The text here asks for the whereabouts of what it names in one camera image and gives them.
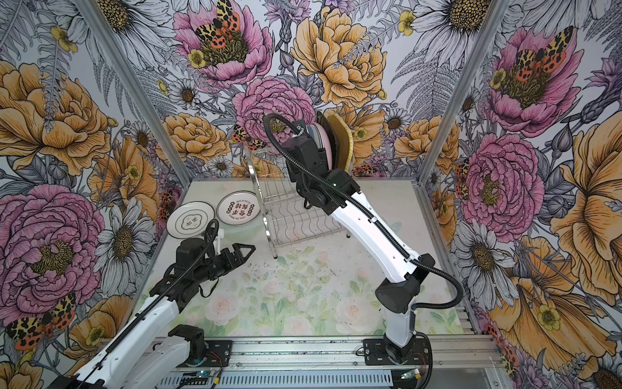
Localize chrome two-tier dish rack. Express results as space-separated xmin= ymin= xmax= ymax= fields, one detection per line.
xmin=243 ymin=142 xmax=345 ymax=258

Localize white plate red characters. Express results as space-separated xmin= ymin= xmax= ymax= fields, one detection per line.
xmin=215 ymin=191 xmax=261 ymax=226

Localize pink round plate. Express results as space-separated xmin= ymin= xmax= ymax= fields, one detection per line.
xmin=314 ymin=123 xmax=334 ymax=170

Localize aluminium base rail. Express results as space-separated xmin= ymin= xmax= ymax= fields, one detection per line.
xmin=123 ymin=336 xmax=505 ymax=388

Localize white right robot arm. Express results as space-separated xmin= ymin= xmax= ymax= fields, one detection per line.
xmin=280 ymin=135 xmax=429 ymax=364

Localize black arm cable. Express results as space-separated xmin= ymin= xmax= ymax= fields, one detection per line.
xmin=72 ymin=218 xmax=220 ymax=385
xmin=261 ymin=112 xmax=465 ymax=311

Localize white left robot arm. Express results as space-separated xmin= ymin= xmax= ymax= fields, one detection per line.
xmin=50 ymin=238 xmax=256 ymax=388

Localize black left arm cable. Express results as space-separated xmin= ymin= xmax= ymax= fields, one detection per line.
xmin=72 ymin=218 xmax=220 ymax=385

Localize black floral square plate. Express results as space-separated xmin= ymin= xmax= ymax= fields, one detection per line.
xmin=316 ymin=111 xmax=340 ymax=169

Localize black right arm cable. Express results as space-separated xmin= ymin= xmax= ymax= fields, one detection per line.
xmin=261 ymin=112 xmax=465 ymax=311

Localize yellow woven square plate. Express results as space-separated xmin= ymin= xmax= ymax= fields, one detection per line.
xmin=326 ymin=113 xmax=354 ymax=173

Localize white plate green rim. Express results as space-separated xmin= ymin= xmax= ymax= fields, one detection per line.
xmin=166 ymin=201 xmax=215 ymax=239

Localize blue white striped plate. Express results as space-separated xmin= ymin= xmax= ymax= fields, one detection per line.
xmin=311 ymin=124 xmax=323 ymax=148

